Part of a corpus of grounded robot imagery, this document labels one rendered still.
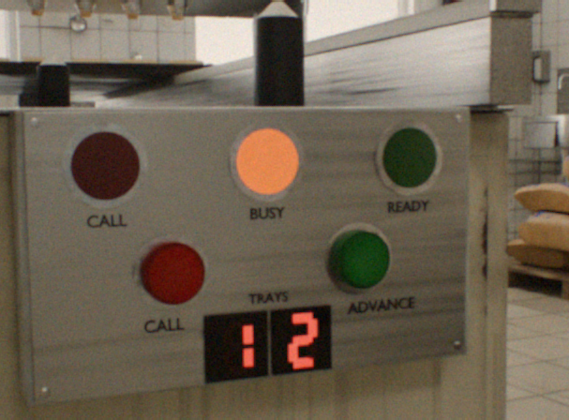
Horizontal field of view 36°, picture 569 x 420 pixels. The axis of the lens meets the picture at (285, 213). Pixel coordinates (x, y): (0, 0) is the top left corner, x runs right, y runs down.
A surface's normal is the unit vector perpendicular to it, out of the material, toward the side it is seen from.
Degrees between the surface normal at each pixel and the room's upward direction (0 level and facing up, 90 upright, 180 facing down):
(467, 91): 90
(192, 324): 90
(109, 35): 90
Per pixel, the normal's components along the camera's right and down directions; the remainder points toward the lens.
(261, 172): 0.36, 0.08
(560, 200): -0.86, 0.25
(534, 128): -0.89, -0.11
